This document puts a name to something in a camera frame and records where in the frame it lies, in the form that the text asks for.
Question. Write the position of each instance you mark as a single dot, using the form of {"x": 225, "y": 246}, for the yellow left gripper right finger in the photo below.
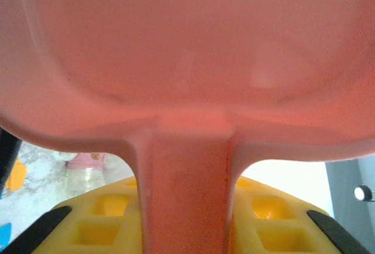
{"x": 293, "y": 216}

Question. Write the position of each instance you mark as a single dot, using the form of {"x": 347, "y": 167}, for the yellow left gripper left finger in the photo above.
{"x": 88, "y": 207}

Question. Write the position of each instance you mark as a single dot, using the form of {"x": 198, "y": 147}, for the pink plastic dustpan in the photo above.
{"x": 187, "y": 61}

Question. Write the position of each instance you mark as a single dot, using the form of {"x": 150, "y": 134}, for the orange paper scrap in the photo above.
{"x": 16, "y": 175}

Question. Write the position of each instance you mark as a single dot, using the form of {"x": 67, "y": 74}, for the white plush bear pink shirt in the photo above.
{"x": 85, "y": 163}

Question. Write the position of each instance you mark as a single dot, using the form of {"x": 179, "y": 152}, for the white round disc fixture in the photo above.
{"x": 359, "y": 194}

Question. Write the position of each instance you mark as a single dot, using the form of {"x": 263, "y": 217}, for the blue paper scrap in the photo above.
{"x": 4, "y": 230}

